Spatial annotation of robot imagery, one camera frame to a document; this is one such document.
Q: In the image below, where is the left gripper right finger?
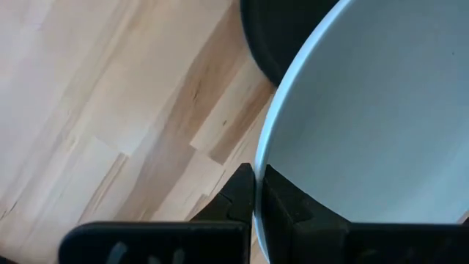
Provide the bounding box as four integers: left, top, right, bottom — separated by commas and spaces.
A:
262, 164, 469, 264

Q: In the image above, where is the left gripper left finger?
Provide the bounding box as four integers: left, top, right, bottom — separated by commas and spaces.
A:
58, 163, 256, 264

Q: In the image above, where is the pale green plate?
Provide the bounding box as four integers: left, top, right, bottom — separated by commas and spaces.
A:
254, 0, 469, 264

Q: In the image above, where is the black plate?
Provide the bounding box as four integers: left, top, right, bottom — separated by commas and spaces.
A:
240, 0, 340, 87

